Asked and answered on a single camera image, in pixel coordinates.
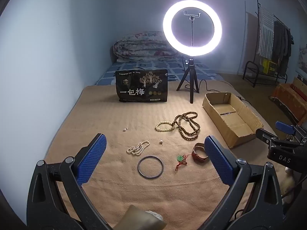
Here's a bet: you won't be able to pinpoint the black shoe rack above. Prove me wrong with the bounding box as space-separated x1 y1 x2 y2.
243 61 288 88

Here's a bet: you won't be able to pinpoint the cream bead bracelet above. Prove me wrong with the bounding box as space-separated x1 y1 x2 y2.
155 121 177 132

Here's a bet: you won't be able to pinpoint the orange cloth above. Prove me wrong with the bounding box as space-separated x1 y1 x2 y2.
270 77 307 125

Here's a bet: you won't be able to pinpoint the black snack bag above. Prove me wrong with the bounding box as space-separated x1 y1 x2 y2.
115 69 169 102

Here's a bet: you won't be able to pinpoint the yellow box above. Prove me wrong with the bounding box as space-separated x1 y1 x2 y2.
261 59 277 74

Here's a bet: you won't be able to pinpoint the red leather strap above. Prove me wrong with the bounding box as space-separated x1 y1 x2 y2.
192 143 209 164

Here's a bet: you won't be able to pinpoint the striped hanging towel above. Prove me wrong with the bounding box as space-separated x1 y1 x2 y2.
257 6 274 59

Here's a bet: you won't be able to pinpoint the folded floral quilt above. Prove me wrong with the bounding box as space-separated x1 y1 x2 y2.
113 31 178 64

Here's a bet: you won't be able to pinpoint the dark bangle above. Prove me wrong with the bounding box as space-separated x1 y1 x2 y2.
138 156 164 179

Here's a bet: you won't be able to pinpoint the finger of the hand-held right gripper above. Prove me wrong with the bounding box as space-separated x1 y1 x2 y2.
275 121 307 140
256 128 301 149

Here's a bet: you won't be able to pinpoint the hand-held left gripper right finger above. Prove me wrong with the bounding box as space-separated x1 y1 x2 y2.
204 135 285 230

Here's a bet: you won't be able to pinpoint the black ring light cable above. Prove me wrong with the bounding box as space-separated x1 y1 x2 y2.
183 57 251 104

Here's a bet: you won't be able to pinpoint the dark hanging clothes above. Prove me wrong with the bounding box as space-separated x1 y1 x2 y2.
272 20 292 76

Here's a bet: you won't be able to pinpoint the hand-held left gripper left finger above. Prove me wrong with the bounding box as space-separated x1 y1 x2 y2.
26 133 107 230

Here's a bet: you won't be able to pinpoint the cardboard box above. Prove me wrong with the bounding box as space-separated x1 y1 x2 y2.
202 92 264 148

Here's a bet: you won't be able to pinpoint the black tripod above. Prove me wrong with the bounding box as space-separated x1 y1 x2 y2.
176 57 204 104

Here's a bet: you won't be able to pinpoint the tan blurry object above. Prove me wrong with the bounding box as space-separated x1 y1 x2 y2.
128 205 167 230

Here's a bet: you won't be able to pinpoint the black clothes rack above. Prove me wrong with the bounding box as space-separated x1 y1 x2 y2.
255 0 294 77

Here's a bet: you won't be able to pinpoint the blue patterned bedsheet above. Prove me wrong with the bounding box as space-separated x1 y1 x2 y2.
93 59 223 87

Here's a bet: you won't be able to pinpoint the tall tan panel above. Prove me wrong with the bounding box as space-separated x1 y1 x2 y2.
237 1 261 75

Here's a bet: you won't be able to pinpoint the white pearl necklace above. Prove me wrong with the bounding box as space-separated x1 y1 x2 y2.
127 140 150 156

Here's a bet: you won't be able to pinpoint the green pendant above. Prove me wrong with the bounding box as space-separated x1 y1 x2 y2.
176 154 192 172

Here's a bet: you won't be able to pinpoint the phone clamp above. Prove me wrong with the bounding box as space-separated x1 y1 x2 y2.
183 11 201 20

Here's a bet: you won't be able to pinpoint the white ring light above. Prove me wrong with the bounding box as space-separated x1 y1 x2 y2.
163 0 222 58

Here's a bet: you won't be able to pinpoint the brown wooden bead necklace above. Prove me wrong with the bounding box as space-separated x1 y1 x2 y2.
173 111 200 140

